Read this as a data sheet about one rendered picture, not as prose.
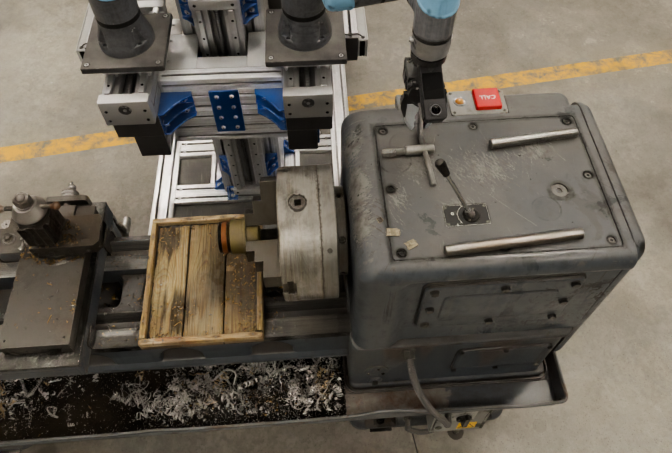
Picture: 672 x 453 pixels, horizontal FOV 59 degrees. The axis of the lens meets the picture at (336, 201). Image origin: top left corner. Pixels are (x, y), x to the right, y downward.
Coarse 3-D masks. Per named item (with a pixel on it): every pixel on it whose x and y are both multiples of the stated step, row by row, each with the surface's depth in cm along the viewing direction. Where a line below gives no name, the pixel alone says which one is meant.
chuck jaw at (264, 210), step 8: (272, 176) 139; (264, 184) 135; (272, 184) 135; (264, 192) 136; (272, 192) 136; (256, 200) 136; (264, 200) 136; (272, 200) 137; (248, 208) 141; (256, 208) 137; (264, 208) 137; (272, 208) 137; (248, 216) 137; (256, 216) 138; (264, 216) 138; (272, 216) 138; (248, 224) 138; (256, 224) 138; (264, 224) 138; (272, 224) 138
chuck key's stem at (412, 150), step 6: (426, 144) 131; (432, 144) 131; (384, 150) 131; (390, 150) 131; (396, 150) 131; (402, 150) 131; (408, 150) 130; (414, 150) 130; (420, 150) 130; (426, 150) 131; (432, 150) 131; (384, 156) 131; (390, 156) 131
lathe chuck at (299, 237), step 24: (288, 168) 138; (312, 168) 136; (288, 192) 129; (312, 192) 129; (288, 216) 126; (312, 216) 126; (288, 240) 126; (312, 240) 126; (288, 264) 127; (312, 264) 127; (312, 288) 131
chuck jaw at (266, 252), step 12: (264, 240) 137; (276, 240) 137; (252, 252) 136; (264, 252) 135; (276, 252) 135; (264, 264) 133; (276, 264) 133; (264, 276) 131; (276, 276) 131; (288, 288) 132
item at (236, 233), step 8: (224, 224) 138; (232, 224) 138; (240, 224) 138; (224, 232) 137; (232, 232) 137; (240, 232) 137; (248, 232) 138; (256, 232) 138; (224, 240) 137; (232, 240) 137; (240, 240) 137; (248, 240) 138; (256, 240) 138; (224, 248) 138; (232, 248) 137; (240, 248) 138
